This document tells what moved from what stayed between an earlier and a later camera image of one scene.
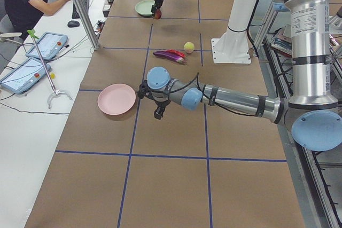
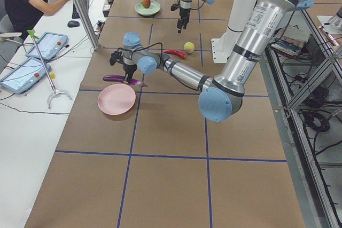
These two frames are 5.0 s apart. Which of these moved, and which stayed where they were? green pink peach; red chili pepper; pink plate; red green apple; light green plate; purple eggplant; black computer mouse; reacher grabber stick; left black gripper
Moved: left black gripper; purple eggplant; red green apple
Stayed: black computer mouse; reacher grabber stick; light green plate; red chili pepper; pink plate; green pink peach
